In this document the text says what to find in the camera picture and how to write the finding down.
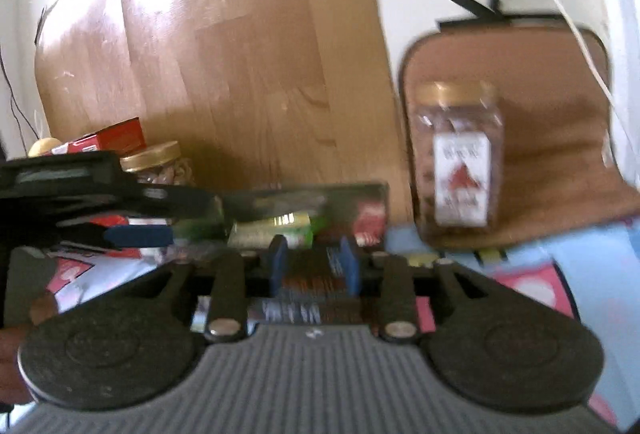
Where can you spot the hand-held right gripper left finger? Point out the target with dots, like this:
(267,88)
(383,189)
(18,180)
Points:
(277,264)

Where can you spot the person's left hand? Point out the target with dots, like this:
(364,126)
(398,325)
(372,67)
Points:
(10,364)

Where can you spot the yellow duck plush toy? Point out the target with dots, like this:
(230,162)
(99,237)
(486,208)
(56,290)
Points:
(42,147)

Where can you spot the green snack packet round label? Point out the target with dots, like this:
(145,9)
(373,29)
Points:
(270,231)

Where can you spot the wood-pattern board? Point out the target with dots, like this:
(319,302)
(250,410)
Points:
(225,64)

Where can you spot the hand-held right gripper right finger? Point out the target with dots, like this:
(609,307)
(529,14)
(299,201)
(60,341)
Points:
(350,264)

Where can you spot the white window frame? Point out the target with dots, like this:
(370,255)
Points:
(620,14)

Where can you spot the red gift box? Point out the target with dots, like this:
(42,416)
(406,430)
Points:
(120,137)

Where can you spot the pecan jar with gold lid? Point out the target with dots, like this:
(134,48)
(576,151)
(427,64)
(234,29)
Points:
(455,174)

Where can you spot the long green snack packet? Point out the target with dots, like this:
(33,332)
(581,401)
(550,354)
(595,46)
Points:
(200,229)

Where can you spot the brown cushion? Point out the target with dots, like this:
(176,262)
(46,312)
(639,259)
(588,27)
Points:
(550,139)

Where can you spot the cashew jar with gold lid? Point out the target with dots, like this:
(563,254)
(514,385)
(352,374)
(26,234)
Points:
(150,157)

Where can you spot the pig print blanket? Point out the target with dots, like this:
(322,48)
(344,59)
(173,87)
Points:
(590,274)

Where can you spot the red snack packet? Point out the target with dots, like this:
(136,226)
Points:
(370,224)

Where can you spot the clear round cake packet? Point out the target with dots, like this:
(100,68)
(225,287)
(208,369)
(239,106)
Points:
(312,286)

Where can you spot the black box with sheep print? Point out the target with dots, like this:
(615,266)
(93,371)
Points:
(350,194)

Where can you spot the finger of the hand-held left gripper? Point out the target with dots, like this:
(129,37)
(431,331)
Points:
(140,236)
(170,201)

